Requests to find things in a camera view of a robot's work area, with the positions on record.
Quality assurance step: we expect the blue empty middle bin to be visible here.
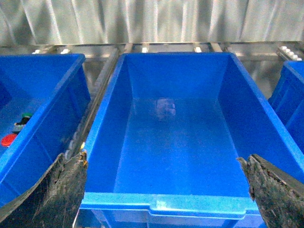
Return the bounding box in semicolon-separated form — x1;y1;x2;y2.
80;53;304;228

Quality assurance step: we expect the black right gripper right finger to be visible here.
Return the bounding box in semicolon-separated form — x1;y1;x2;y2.
237;154;304;228

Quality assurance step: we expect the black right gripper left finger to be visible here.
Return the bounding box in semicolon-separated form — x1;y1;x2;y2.
0;152;87;228

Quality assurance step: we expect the red mushroom push button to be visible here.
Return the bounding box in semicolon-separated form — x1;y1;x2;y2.
0;133;18;147

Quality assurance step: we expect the blue bin far right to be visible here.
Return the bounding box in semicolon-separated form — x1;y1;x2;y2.
268;61;304;146

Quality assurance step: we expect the green push button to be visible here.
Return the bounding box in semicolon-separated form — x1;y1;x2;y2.
12;113;33;134

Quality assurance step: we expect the blue bin with buttons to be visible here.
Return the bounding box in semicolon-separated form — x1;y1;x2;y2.
0;54;91;205

